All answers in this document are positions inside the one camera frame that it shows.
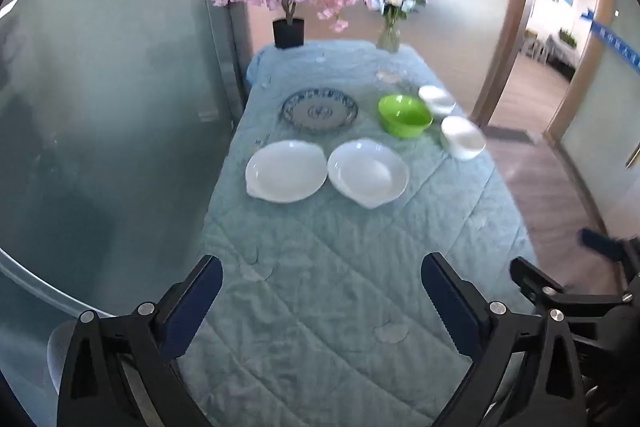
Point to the green potted plant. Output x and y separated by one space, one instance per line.
567 37

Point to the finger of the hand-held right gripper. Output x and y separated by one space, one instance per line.
542 287
600 243

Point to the light blue quilted blanket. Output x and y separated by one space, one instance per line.
340 267

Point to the blue patterned plate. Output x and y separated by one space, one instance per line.
319 110

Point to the covered table in hallway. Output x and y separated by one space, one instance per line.
562 57

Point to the green plastic bowl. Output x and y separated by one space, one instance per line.
404 114

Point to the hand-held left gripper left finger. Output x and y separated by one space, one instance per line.
197 302

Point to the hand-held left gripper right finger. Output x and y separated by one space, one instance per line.
447 302

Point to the blue glass sticker band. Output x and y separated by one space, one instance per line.
612 39

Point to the white plate with ears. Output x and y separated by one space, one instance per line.
285 172
367 173

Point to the glass vase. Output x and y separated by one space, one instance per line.
388 38

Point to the white ceramic bowl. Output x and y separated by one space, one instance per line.
436 99
462 138

